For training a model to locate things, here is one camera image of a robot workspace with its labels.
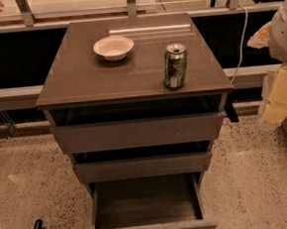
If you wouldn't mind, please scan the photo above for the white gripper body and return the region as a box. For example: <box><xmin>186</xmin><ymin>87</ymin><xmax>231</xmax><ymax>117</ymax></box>
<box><xmin>262</xmin><ymin>62</ymin><xmax>287</xmax><ymax>117</ymax></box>

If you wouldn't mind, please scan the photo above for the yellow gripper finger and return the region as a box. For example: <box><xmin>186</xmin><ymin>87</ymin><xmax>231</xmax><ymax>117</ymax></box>
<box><xmin>247</xmin><ymin>22</ymin><xmax>271</xmax><ymax>49</ymax></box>
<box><xmin>256</xmin><ymin>102</ymin><xmax>287</xmax><ymax>132</ymax></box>

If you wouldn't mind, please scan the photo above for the green soda can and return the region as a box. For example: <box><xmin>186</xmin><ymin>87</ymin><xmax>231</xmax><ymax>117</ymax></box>
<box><xmin>163</xmin><ymin>43</ymin><xmax>188</xmax><ymax>89</ymax></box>

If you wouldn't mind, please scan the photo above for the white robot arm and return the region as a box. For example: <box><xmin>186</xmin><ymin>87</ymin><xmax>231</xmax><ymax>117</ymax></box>
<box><xmin>247</xmin><ymin>0</ymin><xmax>287</xmax><ymax>132</ymax></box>

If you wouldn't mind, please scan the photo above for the grey top drawer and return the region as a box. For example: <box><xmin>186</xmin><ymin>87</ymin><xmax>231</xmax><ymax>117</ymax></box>
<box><xmin>51</xmin><ymin>112</ymin><xmax>225</xmax><ymax>155</ymax></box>

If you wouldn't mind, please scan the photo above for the grey drawer cabinet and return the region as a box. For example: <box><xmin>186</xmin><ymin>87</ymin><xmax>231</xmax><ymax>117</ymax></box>
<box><xmin>29</xmin><ymin>9</ymin><xmax>245</xmax><ymax>229</ymax></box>

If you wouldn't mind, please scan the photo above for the grey open bottom drawer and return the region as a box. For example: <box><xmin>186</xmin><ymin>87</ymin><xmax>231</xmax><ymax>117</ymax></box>
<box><xmin>90</xmin><ymin>173</ymin><xmax>217</xmax><ymax>229</ymax></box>

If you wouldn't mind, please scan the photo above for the grey middle drawer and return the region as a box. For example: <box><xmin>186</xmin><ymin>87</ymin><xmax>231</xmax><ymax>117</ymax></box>
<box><xmin>73</xmin><ymin>152</ymin><xmax>212</xmax><ymax>183</ymax></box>

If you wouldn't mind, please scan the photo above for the white paper bowl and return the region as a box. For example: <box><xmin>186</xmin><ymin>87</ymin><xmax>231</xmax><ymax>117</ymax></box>
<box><xmin>93</xmin><ymin>35</ymin><xmax>134</xmax><ymax>61</ymax></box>

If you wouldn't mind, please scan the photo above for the white cable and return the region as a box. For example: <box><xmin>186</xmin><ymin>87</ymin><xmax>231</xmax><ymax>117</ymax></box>
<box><xmin>224</xmin><ymin>3</ymin><xmax>254</xmax><ymax>84</ymax></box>

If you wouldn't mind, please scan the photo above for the metal railing frame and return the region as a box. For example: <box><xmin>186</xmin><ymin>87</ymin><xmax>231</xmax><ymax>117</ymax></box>
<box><xmin>0</xmin><ymin>0</ymin><xmax>287</xmax><ymax>112</ymax></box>

